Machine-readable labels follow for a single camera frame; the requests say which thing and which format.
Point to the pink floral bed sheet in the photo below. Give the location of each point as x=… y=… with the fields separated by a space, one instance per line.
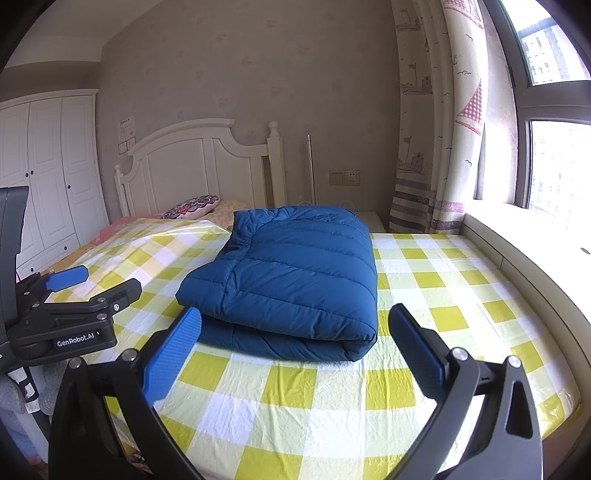
x=120 y=228

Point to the wall light switch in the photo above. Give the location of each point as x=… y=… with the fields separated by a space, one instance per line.
x=128 y=145

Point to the beige wall socket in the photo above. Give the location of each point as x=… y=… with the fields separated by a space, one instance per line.
x=344 y=177

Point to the dark framed window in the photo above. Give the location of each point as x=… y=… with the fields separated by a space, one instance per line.
x=554 y=138

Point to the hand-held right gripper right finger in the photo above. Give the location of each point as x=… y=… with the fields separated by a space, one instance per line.
x=415 y=350

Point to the printed cream curtain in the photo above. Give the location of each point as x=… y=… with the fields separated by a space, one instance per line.
x=438 y=115

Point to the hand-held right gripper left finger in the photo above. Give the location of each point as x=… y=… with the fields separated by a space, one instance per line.
x=171 y=360

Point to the beige window ledge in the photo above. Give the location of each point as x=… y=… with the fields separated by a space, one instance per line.
x=531 y=286

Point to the white wooden headboard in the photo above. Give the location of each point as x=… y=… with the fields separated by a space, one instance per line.
x=194 y=166

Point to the blue puffer jacket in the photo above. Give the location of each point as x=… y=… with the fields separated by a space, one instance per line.
x=295 y=277

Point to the yellow checked bed cover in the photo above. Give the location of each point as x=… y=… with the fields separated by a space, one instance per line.
x=438 y=300

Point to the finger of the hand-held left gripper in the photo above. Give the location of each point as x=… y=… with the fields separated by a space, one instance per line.
x=69 y=276
x=120 y=293

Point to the person's left hand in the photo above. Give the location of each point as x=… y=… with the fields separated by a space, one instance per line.
x=11 y=394

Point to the patterned pink pillow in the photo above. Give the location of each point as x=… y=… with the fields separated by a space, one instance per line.
x=191 y=206

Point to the white wardrobe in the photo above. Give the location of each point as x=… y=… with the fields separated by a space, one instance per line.
x=51 y=175

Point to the white nightstand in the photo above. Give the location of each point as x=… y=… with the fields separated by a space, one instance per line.
x=373 y=220

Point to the beige pillow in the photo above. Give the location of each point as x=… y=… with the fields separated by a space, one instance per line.
x=226 y=213

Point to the white wall notice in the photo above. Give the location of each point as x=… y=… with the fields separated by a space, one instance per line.
x=126 y=128

